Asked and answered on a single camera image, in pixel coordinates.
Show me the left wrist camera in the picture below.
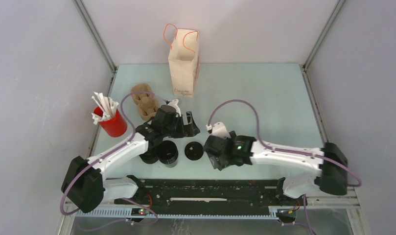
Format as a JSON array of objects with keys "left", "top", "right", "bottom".
[{"left": 166, "top": 98, "right": 182, "bottom": 117}]

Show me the aluminium frame post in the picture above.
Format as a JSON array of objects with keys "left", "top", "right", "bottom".
[
  {"left": 72, "top": 0, "right": 117, "bottom": 73},
  {"left": 303, "top": 0, "right": 347, "bottom": 71}
]

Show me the black cup stack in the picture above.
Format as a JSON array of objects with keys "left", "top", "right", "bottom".
[{"left": 156, "top": 140, "right": 179, "bottom": 168}]

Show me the black cup lid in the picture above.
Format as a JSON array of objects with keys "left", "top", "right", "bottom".
[{"left": 184, "top": 141, "right": 204, "bottom": 161}]

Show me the red cup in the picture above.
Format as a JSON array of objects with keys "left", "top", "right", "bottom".
[{"left": 94, "top": 110, "right": 127, "bottom": 138}]

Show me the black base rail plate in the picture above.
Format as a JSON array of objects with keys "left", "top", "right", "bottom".
[{"left": 102, "top": 177, "right": 310, "bottom": 218}]

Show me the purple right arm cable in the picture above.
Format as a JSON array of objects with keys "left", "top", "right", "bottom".
[{"left": 207, "top": 99, "right": 363, "bottom": 235}]

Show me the aluminium frame post left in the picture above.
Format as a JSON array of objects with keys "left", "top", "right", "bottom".
[{"left": 72, "top": 0, "right": 117, "bottom": 73}]

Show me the white paper bag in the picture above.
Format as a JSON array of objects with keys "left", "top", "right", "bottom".
[{"left": 163, "top": 23, "right": 200, "bottom": 98}]

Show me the aluminium frame post right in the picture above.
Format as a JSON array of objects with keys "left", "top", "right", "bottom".
[{"left": 303, "top": 0, "right": 347, "bottom": 71}]

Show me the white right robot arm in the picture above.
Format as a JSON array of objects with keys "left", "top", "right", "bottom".
[{"left": 203, "top": 135, "right": 348, "bottom": 205}]

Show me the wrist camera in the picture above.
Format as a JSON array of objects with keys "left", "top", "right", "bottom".
[
  {"left": 166, "top": 98, "right": 182, "bottom": 117},
  {"left": 206, "top": 122, "right": 231, "bottom": 139}
]

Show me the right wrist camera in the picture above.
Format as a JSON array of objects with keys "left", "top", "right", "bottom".
[{"left": 206, "top": 122, "right": 231, "bottom": 139}]

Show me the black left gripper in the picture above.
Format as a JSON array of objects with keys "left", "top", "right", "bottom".
[{"left": 163, "top": 112, "right": 199, "bottom": 139}]

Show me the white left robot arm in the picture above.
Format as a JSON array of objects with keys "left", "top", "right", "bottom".
[{"left": 60, "top": 104, "right": 200, "bottom": 213}]

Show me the brown pulp cup carrier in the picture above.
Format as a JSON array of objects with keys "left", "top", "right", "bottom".
[{"left": 131, "top": 83, "right": 161, "bottom": 121}]

